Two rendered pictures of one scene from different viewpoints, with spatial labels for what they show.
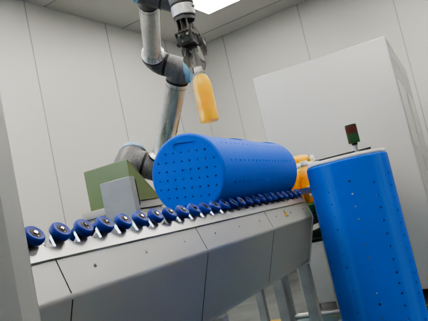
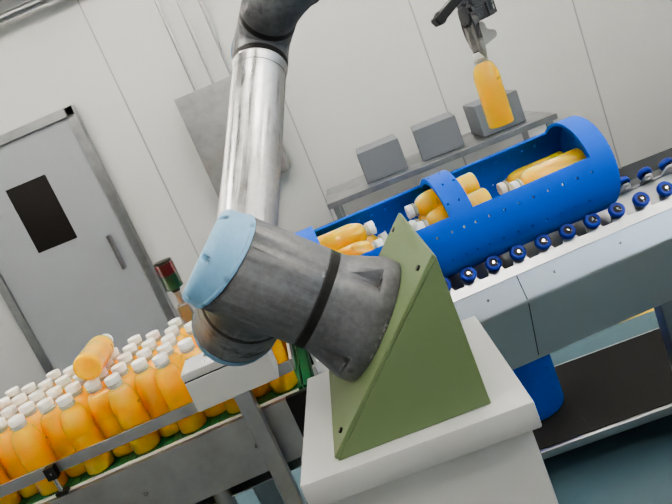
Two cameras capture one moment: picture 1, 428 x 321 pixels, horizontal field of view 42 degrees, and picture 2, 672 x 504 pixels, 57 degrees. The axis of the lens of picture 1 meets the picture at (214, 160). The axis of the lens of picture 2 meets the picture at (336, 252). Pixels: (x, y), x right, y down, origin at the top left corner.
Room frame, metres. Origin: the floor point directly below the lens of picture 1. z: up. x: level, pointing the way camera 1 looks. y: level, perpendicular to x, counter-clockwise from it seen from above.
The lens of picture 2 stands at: (3.34, 1.30, 1.54)
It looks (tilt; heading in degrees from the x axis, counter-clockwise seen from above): 13 degrees down; 244
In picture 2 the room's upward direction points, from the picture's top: 23 degrees counter-clockwise
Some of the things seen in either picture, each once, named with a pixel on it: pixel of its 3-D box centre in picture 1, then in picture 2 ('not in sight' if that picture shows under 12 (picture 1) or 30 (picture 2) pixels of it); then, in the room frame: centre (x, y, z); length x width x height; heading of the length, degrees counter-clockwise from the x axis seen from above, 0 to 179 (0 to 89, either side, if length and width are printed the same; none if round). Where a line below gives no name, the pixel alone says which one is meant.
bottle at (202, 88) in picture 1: (204, 96); (491, 91); (2.05, -0.02, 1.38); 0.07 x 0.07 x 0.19
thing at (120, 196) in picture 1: (123, 207); not in sight; (1.51, 0.27, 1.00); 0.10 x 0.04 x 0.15; 66
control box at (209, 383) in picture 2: not in sight; (230, 368); (3.03, -0.09, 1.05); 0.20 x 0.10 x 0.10; 156
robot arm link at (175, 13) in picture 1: (184, 12); not in sight; (2.03, -0.01, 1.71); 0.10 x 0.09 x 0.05; 66
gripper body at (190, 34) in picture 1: (187, 32); (472, 0); (2.02, -0.01, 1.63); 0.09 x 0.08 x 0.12; 156
